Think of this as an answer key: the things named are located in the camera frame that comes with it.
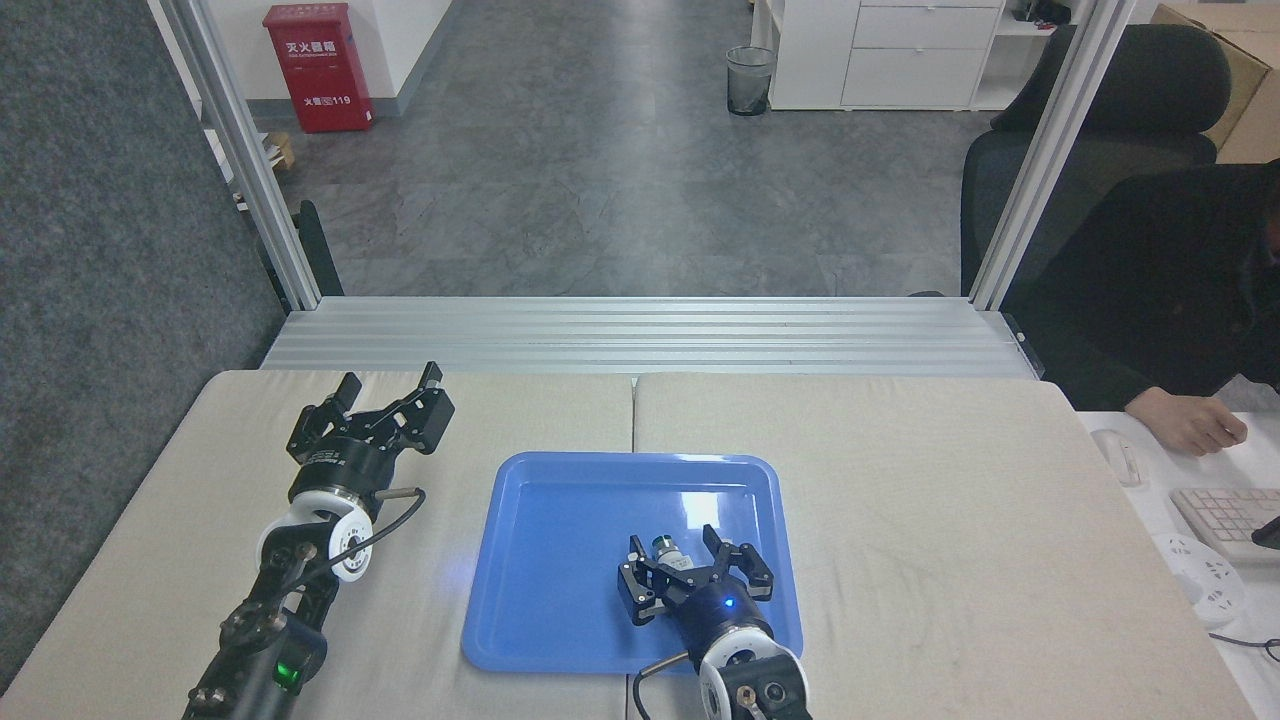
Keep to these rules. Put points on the person's hand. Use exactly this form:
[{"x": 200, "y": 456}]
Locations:
[{"x": 1195, "y": 425}]

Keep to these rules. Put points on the silver aluminium rail platform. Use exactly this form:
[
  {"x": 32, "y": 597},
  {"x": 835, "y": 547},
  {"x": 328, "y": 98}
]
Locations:
[{"x": 640, "y": 335}]

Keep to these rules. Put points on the white keyboard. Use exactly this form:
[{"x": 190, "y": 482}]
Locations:
[{"x": 1225, "y": 520}]

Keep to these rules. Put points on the blue plastic tray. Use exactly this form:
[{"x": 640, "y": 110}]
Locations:
[{"x": 560, "y": 570}]

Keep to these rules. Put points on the black post foot bracket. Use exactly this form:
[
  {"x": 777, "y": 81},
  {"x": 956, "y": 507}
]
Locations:
[{"x": 320, "y": 250}]

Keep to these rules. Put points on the white drawer cabinet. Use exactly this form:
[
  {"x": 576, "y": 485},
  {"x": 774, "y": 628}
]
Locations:
[{"x": 880, "y": 55}]

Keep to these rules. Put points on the red fire extinguisher box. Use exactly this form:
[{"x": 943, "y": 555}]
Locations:
[{"x": 318, "y": 65}]

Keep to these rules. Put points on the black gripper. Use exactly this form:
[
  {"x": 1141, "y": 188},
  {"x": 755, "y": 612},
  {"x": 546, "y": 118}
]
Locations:
[
  {"x": 715, "y": 610},
  {"x": 340, "y": 462}
]

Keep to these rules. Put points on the brown cardboard box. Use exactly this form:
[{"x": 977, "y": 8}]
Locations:
[{"x": 1250, "y": 70}]

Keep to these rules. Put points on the white round power strip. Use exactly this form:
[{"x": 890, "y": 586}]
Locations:
[{"x": 1205, "y": 580}]

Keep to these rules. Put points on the person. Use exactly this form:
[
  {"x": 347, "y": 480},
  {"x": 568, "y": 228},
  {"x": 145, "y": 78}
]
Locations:
[{"x": 1150, "y": 290}]

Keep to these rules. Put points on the black office chair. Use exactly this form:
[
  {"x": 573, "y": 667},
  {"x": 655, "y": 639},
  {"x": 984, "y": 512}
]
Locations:
[{"x": 1120, "y": 110}]

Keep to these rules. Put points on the dark flat device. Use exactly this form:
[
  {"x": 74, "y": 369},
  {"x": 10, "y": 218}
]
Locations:
[{"x": 1268, "y": 535}]

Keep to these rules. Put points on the white computer mouse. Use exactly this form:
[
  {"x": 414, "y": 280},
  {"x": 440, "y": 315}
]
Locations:
[{"x": 1118, "y": 457}]

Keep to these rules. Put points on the silver aluminium post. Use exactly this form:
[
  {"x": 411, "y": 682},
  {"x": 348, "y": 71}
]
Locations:
[
  {"x": 1050, "y": 150},
  {"x": 245, "y": 150}
]

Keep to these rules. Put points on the grey felt partition panel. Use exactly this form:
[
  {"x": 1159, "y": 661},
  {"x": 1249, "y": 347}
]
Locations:
[{"x": 110, "y": 300}]

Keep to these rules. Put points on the switch part with green tab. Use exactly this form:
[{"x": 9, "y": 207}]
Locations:
[{"x": 672, "y": 553}]

